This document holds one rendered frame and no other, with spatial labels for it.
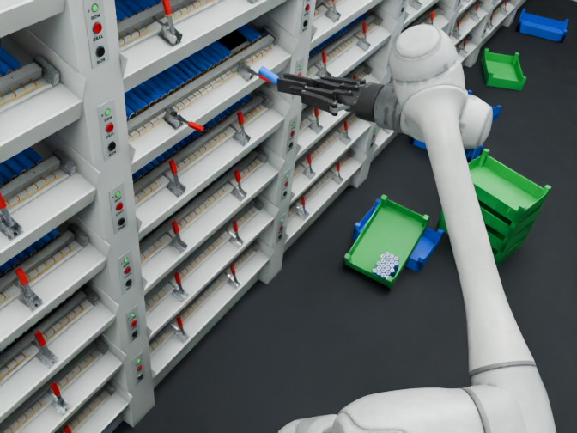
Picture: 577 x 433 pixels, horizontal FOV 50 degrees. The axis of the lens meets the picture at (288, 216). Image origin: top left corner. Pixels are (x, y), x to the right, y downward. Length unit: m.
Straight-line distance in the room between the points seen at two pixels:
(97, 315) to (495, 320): 0.92
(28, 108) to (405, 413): 0.76
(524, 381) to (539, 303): 1.58
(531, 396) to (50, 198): 0.88
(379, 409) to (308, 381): 1.19
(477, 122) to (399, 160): 1.86
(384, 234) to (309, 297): 0.40
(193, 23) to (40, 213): 0.50
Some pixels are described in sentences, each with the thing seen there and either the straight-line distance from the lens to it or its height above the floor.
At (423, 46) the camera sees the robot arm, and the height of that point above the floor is 1.32.
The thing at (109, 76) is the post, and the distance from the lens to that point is 1.17.
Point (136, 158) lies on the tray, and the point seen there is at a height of 0.94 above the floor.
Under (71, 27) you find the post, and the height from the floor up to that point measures 1.27.
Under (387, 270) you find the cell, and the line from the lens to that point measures 2.34.
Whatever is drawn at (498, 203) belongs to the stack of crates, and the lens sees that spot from 2.46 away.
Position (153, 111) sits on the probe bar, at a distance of 1.39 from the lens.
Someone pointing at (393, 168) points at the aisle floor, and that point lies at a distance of 2.93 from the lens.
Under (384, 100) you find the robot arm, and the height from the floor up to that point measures 1.13.
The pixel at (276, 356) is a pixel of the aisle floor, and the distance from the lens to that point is 2.13.
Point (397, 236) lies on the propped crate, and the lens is 2.46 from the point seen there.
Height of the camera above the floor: 1.75
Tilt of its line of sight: 43 degrees down
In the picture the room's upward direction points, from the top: 7 degrees clockwise
